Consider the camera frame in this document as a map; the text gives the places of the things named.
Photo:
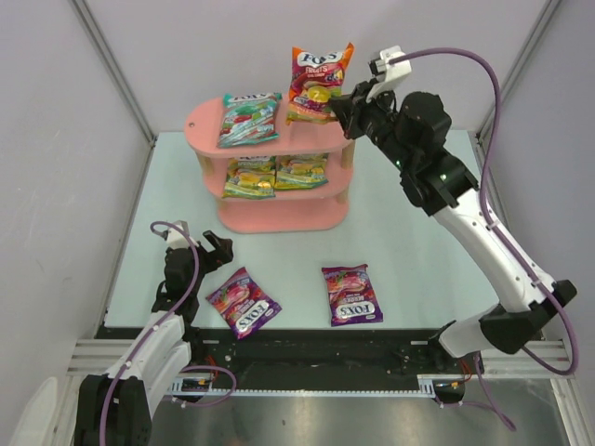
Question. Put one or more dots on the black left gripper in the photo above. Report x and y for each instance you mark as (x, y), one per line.
(204, 255)

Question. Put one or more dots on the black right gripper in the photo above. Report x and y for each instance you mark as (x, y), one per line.
(355, 113)

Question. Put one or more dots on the orange Fox's candy bag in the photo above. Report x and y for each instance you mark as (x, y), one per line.
(315, 80)

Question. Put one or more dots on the green Fox's candy bag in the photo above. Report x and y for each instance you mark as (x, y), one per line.
(250, 178)

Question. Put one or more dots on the yellow-green Fox's candy bag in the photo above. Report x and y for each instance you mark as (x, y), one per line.
(301, 172)

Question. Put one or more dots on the teal Fox's candy bag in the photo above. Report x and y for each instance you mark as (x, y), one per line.
(248, 119)

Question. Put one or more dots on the purple fox's bag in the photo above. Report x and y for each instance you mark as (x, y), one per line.
(351, 296)
(243, 305)

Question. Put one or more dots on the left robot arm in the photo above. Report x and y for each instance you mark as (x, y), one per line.
(117, 406)

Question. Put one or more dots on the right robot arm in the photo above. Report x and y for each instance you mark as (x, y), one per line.
(528, 297)

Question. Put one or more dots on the pink three-tier wooden shelf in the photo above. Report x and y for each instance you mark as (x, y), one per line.
(321, 208)

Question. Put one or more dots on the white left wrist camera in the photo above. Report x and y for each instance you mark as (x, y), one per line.
(176, 234)

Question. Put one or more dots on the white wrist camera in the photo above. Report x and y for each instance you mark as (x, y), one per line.
(387, 74)
(176, 234)

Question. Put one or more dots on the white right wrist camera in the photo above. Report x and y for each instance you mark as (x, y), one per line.
(387, 74)

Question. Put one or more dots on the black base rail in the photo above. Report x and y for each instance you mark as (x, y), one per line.
(326, 361)

